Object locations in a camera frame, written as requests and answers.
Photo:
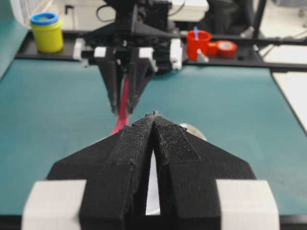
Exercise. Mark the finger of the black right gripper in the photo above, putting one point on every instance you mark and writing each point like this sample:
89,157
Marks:
106,60
142,67

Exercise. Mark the small orange block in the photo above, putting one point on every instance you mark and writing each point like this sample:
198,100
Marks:
212,49

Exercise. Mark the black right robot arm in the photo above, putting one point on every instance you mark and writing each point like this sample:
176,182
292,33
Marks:
138,7

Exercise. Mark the red plastic cup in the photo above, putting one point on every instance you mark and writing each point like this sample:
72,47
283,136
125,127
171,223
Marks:
194,44

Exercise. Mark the speckled spoon rest dish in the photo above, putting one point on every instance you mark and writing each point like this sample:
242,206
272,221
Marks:
193,130

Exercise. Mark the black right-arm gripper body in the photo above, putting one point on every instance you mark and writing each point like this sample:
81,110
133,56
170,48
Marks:
150,42

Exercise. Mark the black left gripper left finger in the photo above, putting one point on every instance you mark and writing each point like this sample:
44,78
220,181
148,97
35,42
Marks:
96,187

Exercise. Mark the white round bowl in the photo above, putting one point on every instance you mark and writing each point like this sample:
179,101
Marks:
152,203

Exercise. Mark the red plastic spoon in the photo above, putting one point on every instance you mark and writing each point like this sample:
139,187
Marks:
123,117

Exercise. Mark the black aluminium frame rail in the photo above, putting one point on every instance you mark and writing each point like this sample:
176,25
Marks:
247,54

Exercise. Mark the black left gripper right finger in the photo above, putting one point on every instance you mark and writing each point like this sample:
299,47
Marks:
203,187

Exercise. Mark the yellow-green stacked cups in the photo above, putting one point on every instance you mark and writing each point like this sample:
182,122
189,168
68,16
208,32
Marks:
46,28

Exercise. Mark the red tape roll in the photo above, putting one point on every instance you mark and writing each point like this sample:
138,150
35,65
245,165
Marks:
226,49

